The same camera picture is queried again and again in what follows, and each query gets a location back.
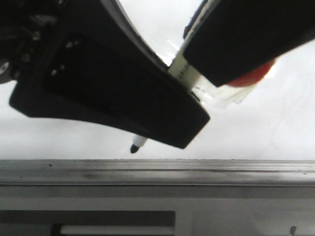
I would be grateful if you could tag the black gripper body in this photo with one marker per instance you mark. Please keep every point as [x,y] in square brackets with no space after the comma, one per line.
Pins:
[22,26]

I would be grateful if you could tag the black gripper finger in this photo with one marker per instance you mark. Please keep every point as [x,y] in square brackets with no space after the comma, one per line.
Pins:
[235,37]
[94,66]

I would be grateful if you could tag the grey metal table frame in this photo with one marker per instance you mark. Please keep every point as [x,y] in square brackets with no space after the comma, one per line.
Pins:
[157,210]

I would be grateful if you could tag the white dry-erase marker pen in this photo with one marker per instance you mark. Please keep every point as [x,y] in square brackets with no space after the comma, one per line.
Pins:
[234,92]

